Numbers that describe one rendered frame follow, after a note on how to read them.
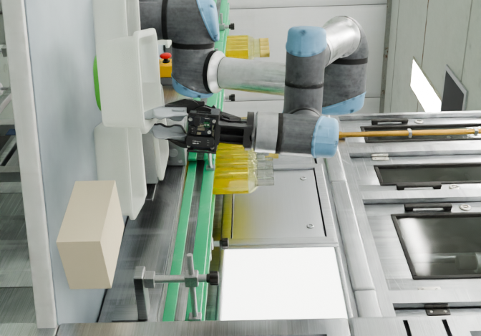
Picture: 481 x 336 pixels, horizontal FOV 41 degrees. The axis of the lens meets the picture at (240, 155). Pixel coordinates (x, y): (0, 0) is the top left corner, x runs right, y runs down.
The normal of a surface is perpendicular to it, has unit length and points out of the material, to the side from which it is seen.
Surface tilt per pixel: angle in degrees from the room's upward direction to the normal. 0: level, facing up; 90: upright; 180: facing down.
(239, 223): 90
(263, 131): 89
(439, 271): 90
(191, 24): 91
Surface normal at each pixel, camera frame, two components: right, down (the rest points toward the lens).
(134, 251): -0.04, -0.88
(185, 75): -0.41, 0.28
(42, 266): -0.02, 0.22
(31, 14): 1.00, -0.03
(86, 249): 0.00, 0.61
